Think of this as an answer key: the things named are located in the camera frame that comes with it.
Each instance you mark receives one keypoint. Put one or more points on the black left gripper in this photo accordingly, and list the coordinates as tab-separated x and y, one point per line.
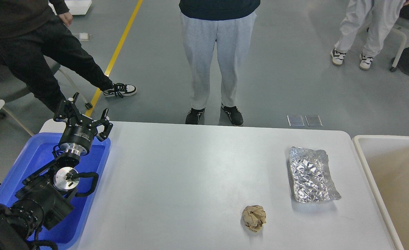
78	135

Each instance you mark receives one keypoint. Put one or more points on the right metal floor plate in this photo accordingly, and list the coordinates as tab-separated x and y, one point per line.
313	120

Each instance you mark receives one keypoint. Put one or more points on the person in black trousers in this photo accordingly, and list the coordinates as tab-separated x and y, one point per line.
31	30

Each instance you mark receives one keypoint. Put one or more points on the person in grey sweatpants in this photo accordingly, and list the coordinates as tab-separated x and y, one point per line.
225	26

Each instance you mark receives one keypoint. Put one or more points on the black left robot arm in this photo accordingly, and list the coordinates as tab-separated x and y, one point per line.
45	198

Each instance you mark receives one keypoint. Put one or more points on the metal floor plate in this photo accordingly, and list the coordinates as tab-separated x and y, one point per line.
295	121
313	120

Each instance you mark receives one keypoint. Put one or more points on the white plastic bin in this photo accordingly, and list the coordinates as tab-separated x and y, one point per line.
385	160

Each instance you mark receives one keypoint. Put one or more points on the crumpled aluminium foil tray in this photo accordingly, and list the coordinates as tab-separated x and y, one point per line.
311	177

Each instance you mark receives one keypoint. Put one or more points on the crumpled brown paper ball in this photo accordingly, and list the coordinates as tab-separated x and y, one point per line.
254	217

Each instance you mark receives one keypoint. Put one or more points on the left metal floor plate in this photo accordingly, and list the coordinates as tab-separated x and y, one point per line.
295	121

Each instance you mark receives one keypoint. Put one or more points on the grey office chair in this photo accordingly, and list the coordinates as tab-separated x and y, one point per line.
12	89

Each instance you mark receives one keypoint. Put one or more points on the white chair at right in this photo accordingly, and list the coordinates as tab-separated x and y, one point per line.
400	25

